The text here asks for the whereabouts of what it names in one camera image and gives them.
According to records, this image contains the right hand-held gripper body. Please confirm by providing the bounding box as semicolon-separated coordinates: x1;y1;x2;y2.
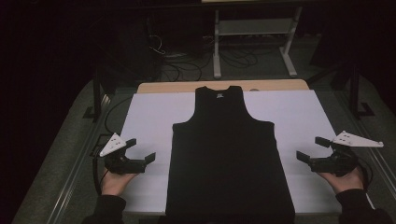
310;130;385;177

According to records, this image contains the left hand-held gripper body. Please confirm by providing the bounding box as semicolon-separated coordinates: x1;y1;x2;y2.
99;133;148;175

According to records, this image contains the black tank top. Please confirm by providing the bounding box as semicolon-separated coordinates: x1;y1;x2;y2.
164;85;296;224

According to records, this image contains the person's right hand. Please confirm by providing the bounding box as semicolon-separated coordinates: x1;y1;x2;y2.
318;166;365;194

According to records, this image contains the person's left hand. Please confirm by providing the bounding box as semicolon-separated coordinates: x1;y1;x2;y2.
101;169;138;197

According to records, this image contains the white table mat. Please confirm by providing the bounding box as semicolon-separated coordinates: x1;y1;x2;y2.
120;90;375;217

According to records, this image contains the black metal stand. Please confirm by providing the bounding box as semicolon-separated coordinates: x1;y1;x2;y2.
311;60;376;119
82;66;114;123

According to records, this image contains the wooden table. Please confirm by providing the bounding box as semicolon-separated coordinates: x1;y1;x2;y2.
136;78;310;94

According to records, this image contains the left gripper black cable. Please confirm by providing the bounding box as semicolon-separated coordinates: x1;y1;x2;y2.
91;148;108;196

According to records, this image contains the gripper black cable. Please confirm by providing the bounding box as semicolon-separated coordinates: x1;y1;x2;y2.
91;148;108;196
354;156;375;191

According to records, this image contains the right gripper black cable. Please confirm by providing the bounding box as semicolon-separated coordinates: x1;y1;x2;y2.
354;156;375;191

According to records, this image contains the black floor cable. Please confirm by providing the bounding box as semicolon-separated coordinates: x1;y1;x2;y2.
104;96;134;136

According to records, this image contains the metal floor rail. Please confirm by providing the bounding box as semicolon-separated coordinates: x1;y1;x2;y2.
46;92;110;224
335;92;396;200

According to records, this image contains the tangle of floor cables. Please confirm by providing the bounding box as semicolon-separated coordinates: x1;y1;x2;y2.
148;34;260;82

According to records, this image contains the white metal table frame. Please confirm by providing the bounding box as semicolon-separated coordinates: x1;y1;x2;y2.
213;6;304;79

